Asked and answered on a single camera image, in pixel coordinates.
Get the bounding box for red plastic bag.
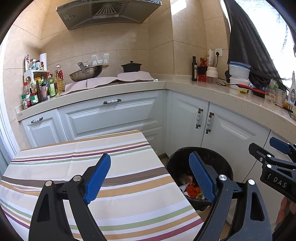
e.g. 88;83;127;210
186;183;202;199

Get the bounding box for black trash bin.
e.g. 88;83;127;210
165;146;233;212

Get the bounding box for person's right hand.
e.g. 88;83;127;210
275;197;295;225

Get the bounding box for striped tablecloth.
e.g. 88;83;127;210
1;131;203;240

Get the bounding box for white stacked bowls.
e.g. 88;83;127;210
229;61;251;89

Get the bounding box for white blender jar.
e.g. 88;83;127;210
206;49;218;83

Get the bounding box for red container on counter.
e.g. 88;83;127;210
197;57;207;82

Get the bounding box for dark hanging cloth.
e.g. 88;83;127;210
224;1;287;91

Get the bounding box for dark olive oil bottle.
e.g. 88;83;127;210
192;56;198;81

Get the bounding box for condiment bottle rack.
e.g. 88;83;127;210
21;55;66;109

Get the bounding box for steel wok pan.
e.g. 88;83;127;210
69;62;103;82

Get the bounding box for beige stove cover cloth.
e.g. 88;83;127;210
61;71;156;96

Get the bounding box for black cast iron pot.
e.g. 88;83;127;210
122;61;142;73

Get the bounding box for range hood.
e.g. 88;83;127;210
56;0;162;30

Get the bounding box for red handled utensil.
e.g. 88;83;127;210
236;84;265;95

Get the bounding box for wall power socket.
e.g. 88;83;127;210
215;48;223;57

